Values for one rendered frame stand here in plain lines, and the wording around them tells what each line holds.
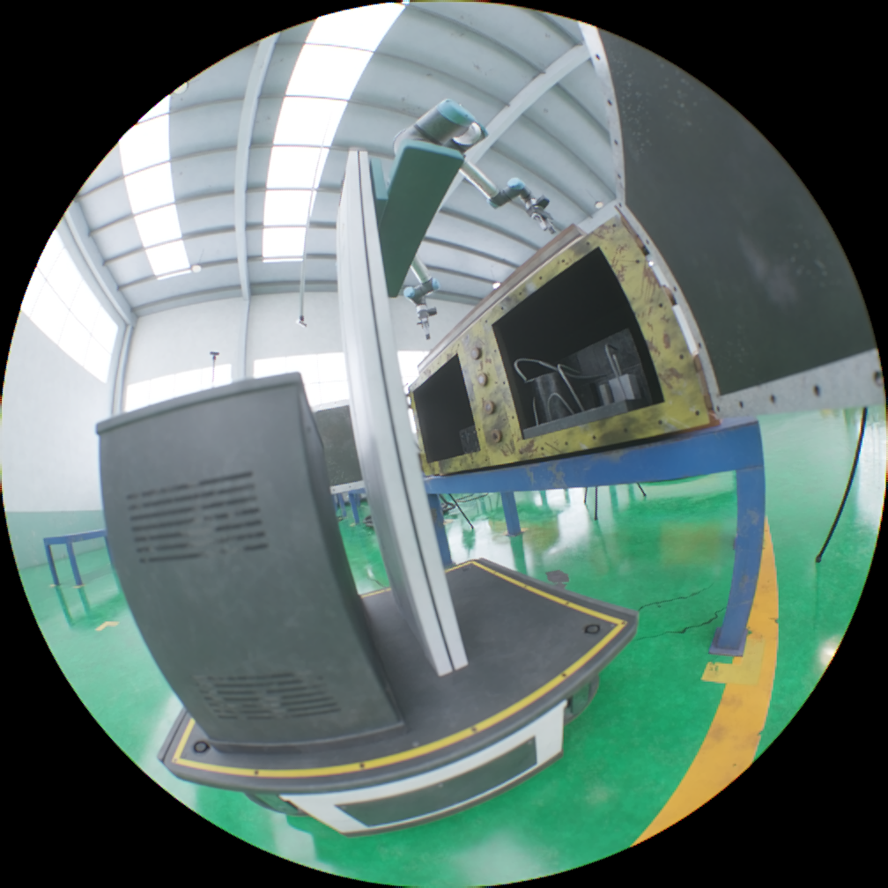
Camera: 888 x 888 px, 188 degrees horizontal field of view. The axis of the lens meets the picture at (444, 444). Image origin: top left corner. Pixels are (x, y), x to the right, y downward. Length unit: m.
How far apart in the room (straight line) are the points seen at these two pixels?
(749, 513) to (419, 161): 1.12
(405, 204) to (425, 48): 7.71
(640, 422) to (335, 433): 1.53
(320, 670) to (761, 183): 0.71
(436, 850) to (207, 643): 0.57
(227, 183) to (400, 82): 5.11
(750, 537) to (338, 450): 1.84
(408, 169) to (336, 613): 0.88
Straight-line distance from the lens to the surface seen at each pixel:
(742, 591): 0.87
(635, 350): 1.04
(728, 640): 0.98
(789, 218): 0.37
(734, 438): 0.73
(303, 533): 0.30
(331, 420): 1.71
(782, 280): 0.40
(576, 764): 0.77
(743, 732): 0.85
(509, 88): 9.10
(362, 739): 0.48
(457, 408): 1.81
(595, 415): 0.79
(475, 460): 1.19
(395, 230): 0.91
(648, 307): 0.74
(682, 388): 0.70
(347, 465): 1.66
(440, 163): 0.80
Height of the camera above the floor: 0.71
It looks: 4 degrees up
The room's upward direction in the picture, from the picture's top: 12 degrees counter-clockwise
